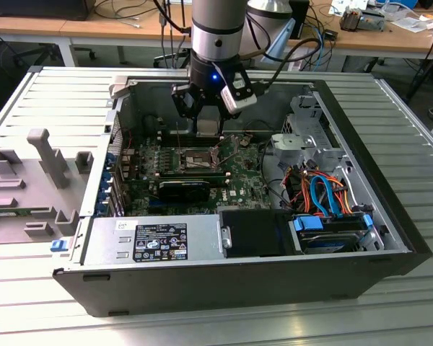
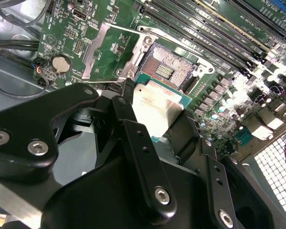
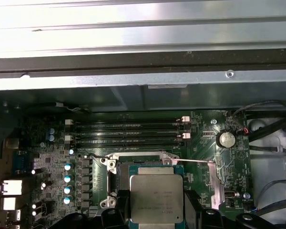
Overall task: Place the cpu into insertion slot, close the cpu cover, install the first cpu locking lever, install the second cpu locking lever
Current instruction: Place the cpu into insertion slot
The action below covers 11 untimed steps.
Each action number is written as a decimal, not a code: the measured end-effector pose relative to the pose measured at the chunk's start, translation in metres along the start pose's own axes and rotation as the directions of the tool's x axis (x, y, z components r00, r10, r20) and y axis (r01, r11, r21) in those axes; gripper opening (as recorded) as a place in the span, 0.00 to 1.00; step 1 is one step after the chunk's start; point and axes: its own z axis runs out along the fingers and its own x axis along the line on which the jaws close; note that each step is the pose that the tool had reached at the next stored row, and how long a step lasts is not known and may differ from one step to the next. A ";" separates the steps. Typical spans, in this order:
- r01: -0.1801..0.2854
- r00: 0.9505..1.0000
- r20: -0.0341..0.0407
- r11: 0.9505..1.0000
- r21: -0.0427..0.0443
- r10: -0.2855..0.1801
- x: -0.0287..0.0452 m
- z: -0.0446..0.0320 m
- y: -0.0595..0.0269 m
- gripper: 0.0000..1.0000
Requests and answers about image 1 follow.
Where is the clear plastic bag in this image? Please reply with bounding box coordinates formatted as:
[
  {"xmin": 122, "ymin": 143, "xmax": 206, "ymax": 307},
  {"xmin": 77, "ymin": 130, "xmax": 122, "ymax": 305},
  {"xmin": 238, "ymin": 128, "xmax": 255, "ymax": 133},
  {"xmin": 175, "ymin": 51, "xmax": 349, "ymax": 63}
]
[{"xmin": 390, "ymin": 12, "xmax": 433, "ymax": 35}]

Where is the hard disk blue carrier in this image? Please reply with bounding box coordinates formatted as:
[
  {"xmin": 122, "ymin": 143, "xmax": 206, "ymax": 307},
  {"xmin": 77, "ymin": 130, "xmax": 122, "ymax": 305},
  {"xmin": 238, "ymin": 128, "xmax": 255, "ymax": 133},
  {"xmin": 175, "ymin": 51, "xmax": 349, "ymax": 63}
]
[{"xmin": 288, "ymin": 212, "xmax": 375, "ymax": 255}]

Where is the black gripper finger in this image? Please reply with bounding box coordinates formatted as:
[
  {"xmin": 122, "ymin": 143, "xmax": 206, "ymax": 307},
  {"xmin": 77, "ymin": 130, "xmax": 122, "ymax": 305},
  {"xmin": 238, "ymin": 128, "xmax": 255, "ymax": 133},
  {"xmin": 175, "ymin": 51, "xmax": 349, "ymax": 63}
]
[
  {"xmin": 171, "ymin": 83, "xmax": 204, "ymax": 136},
  {"xmin": 218, "ymin": 105, "xmax": 243, "ymax": 136}
]

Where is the black stand leg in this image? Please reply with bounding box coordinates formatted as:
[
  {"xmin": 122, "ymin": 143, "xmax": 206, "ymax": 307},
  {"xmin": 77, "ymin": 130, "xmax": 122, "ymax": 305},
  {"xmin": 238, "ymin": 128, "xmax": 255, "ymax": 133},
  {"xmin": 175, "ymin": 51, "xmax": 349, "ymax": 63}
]
[{"xmin": 405, "ymin": 27, "xmax": 433, "ymax": 105}]

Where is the black equipment box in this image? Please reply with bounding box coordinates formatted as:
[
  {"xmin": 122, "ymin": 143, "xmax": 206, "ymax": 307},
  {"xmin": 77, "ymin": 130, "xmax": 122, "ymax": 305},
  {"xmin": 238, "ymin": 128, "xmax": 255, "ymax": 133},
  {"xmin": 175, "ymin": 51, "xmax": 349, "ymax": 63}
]
[{"xmin": 0, "ymin": 0, "xmax": 95, "ymax": 22}]

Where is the green motherboard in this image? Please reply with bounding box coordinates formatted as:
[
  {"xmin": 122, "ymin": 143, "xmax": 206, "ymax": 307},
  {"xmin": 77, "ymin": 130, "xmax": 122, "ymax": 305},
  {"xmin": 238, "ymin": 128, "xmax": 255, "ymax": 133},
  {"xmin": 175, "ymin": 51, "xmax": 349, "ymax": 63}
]
[{"xmin": 119, "ymin": 132, "xmax": 276, "ymax": 218}]

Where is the grey parts rack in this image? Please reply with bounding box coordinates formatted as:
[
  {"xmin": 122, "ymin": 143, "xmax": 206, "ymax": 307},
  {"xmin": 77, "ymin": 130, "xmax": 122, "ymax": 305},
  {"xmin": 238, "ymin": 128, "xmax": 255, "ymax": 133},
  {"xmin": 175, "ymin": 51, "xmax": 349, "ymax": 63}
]
[{"xmin": 0, "ymin": 128, "xmax": 95, "ymax": 247}]

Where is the blue data wire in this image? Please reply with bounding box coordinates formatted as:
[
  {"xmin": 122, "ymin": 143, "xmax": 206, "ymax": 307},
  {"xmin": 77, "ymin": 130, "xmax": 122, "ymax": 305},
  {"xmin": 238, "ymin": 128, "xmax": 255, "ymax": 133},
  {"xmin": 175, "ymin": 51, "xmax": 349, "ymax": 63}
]
[{"xmin": 309, "ymin": 174, "xmax": 344, "ymax": 219}]

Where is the black RAM slot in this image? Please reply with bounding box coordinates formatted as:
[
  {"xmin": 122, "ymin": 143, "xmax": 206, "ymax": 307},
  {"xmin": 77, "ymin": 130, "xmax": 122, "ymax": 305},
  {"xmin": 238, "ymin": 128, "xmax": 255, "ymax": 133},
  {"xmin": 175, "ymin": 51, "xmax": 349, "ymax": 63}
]
[
  {"xmin": 157, "ymin": 128, "xmax": 196, "ymax": 138},
  {"xmin": 157, "ymin": 136, "xmax": 224, "ymax": 146}
]

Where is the CPU socket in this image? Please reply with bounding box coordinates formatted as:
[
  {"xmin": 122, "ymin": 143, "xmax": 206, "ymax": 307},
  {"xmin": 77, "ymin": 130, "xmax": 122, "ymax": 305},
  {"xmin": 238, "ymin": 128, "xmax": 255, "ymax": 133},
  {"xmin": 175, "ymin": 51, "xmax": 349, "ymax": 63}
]
[{"xmin": 179, "ymin": 144, "xmax": 219, "ymax": 173}]

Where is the black graphics card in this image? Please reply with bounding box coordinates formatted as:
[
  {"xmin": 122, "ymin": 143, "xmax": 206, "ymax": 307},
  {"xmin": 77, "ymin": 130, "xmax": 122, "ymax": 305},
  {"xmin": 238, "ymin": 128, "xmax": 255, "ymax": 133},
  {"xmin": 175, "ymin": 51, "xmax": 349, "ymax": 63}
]
[{"xmin": 157, "ymin": 179, "xmax": 211, "ymax": 205}]

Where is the green RAM stick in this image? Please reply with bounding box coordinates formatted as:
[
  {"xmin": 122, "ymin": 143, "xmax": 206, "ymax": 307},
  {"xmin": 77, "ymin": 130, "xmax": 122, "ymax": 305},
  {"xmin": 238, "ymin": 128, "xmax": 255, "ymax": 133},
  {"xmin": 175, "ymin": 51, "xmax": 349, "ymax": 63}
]
[{"xmin": 0, "ymin": 207, "xmax": 33, "ymax": 218}]

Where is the black camera cable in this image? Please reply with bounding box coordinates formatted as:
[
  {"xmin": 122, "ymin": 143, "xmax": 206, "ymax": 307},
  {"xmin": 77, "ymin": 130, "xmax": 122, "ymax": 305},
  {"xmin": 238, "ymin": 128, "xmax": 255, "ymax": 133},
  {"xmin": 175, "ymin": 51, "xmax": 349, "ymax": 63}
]
[{"xmin": 254, "ymin": 37, "xmax": 323, "ymax": 97}]

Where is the silver power supply unit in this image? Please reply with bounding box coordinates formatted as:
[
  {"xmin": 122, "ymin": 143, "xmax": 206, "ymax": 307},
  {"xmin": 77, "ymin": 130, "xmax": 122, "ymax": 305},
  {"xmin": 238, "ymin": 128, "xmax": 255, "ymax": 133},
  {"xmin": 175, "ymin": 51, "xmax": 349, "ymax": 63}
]
[{"xmin": 79, "ymin": 214, "xmax": 227, "ymax": 267}]

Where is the orange wire bundle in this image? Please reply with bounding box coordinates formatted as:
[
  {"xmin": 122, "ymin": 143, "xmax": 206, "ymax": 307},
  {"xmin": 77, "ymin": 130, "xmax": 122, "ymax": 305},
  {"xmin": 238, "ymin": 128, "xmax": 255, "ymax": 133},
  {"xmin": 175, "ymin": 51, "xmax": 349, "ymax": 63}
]
[
  {"xmin": 287, "ymin": 169, "xmax": 312, "ymax": 214},
  {"xmin": 328, "ymin": 174, "xmax": 355, "ymax": 216}
]

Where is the black PC case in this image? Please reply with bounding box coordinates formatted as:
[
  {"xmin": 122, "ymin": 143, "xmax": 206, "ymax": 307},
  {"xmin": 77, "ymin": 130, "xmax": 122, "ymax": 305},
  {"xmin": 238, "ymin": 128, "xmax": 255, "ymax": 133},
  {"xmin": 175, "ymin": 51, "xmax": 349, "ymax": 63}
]
[{"xmin": 52, "ymin": 74, "xmax": 433, "ymax": 318}]

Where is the white power strip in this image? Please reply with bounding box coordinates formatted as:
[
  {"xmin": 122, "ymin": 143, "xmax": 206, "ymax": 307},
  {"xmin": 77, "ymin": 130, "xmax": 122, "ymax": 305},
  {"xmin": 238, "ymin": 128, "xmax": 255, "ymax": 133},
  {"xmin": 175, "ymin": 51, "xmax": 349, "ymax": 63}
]
[{"xmin": 287, "ymin": 53, "xmax": 305, "ymax": 71}]

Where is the grey metal device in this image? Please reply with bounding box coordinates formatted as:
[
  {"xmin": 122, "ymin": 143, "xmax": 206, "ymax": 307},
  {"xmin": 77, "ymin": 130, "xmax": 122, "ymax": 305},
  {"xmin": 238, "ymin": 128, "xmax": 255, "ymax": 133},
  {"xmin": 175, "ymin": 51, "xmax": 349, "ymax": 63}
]
[{"xmin": 360, "ymin": 9, "xmax": 387, "ymax": 32}]

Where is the silver metal drive cage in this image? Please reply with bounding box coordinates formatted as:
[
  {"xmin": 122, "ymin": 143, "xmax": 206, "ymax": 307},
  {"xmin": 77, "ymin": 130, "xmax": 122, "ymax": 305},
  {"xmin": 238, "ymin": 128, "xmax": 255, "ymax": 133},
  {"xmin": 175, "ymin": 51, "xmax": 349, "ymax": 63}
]
[{"xmin": 269, "ymin": 94, "xmax": 354, "ymax": 174}]

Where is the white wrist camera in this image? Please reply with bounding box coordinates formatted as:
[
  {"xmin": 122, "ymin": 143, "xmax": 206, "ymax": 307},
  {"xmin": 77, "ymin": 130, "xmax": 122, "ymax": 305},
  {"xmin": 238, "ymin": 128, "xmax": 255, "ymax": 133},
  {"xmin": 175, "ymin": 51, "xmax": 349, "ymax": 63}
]
[{"xmin": 220, "ymin": 70, "xmax": 258, "ymax": 115}]

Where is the black chair base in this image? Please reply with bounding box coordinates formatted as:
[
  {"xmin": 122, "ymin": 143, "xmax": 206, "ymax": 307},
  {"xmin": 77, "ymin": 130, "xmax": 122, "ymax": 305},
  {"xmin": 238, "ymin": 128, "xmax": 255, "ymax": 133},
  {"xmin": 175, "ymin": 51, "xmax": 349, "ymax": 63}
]
[{"xmin": 152, "ymin": 45, "xmax": 192, "ymax": 70}]

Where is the black upright box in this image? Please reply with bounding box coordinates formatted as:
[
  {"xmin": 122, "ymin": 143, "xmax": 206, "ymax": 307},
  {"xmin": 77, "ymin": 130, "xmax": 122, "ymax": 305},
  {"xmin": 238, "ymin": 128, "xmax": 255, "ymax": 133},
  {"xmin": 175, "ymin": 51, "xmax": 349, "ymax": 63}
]
[{"xmin": 289, "ymin": 0, "xmax": 310, "ymax": 40}]

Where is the pale blue teach pendant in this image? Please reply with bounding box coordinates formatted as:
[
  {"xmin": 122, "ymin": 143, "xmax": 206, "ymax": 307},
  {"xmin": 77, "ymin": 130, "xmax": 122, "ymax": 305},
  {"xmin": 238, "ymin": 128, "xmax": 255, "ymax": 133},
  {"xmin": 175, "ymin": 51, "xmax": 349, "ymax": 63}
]
[{"xmin": 261, "ymin": 17, "xmax": 297, "ymax": 65}]

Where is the white paper box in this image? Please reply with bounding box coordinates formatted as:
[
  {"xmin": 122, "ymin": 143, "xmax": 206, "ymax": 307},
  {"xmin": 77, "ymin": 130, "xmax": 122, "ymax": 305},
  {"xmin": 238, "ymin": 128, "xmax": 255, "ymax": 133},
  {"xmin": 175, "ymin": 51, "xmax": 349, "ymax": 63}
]
[{"xmin": 330, "ymin": 0, "xmax": 369, "ymax": 16}]

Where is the blue network cable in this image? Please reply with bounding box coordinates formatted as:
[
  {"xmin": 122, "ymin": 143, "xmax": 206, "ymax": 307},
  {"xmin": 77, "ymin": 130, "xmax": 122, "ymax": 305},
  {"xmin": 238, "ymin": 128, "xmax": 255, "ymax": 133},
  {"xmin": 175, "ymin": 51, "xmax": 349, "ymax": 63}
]
[{"xmin": 312, "ymin": 21, "xmax": 335, "ymax": 69}]

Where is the silver metal latch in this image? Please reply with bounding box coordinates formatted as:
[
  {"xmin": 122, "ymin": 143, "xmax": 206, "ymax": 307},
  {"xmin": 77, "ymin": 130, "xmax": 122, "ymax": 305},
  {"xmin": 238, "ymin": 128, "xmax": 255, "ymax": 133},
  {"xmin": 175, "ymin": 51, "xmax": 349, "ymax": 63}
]
[{"xmin": 219, "ymin": 225, "xmax": 234, "ymax": 250}]

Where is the silver CPU plate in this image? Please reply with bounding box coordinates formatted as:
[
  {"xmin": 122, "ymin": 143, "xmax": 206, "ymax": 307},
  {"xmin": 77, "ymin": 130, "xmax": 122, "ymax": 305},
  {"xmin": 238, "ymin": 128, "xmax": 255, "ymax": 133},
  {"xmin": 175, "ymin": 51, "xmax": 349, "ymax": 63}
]
[{"xmin": 196, "ymin": 118, "xmax": 219, "ymax": 138}]

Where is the copper heat sink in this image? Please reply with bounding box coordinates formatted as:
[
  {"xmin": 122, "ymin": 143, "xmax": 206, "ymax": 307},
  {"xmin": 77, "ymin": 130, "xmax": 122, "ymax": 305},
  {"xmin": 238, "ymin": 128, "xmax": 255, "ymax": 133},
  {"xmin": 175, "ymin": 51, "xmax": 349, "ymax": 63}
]
[{"xmin": 338, "ymin": 9, "xmax": 364, "ymax": 32}]

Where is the wooden desk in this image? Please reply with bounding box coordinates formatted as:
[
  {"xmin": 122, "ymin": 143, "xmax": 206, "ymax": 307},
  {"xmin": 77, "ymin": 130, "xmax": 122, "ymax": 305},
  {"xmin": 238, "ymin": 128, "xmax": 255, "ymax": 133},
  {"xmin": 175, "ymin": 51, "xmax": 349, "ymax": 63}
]
[
  {"xmin": 0, "ymin": 5, "xmax": 194, "ymax": 68},
  {"xmin": 287, "ymin": 9, "xmax": 433, "ymax": 73}
]

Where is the metal socket cover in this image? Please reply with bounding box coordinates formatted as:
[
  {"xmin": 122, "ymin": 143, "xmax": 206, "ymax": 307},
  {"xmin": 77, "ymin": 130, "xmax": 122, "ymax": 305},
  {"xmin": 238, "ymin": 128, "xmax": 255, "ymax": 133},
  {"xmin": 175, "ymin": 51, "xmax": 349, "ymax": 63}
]
[{"xmin": 211, "ymin": 133, "xmax": 240, "ymax": 165}]

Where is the blue card retainer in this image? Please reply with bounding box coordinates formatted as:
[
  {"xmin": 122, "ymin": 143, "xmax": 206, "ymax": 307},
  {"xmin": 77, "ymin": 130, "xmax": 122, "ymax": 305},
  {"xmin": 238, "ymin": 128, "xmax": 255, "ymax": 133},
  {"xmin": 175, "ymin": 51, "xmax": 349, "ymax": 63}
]
[{"xmin": 96, "ymin": 151, "xmax": 117, "ymax": 218}]

